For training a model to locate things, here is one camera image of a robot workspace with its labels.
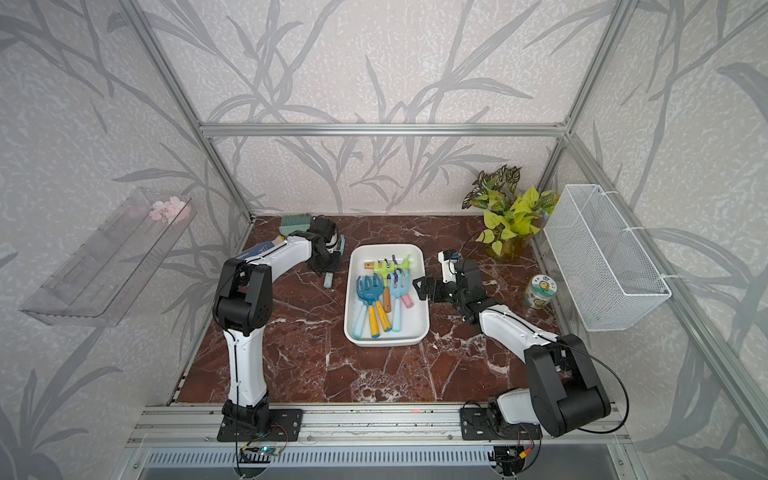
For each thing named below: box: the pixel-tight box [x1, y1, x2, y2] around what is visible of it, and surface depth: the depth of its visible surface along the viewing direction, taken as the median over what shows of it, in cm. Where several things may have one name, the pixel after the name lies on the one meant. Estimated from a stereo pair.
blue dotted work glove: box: [236, 235, 285, 260], surface depth 114 cm
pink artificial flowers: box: [149, 196, 192, 225], surface depth 78 cm
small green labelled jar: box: [524, 274, 558, 309], surface depth 93 cm
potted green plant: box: [461, 165, 560, 260], surface depth 93 cm
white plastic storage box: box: [344, 244, 430, 347], surface depth 95 cm
